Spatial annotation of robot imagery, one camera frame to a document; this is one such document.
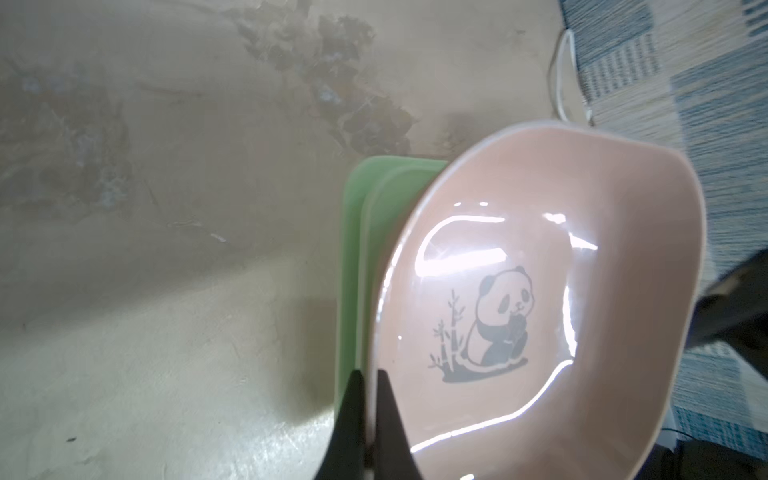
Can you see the pink panda bowl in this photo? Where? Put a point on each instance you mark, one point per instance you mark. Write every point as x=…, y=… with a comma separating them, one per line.
x=533, y=312

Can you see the green electronic scale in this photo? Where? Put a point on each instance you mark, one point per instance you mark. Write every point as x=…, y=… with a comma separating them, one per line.
x=378, y=196

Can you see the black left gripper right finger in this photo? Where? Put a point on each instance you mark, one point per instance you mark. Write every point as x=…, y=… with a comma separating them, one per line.
x=392, y=457

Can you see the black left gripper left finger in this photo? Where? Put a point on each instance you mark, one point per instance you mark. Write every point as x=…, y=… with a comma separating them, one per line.
x=345, y=455

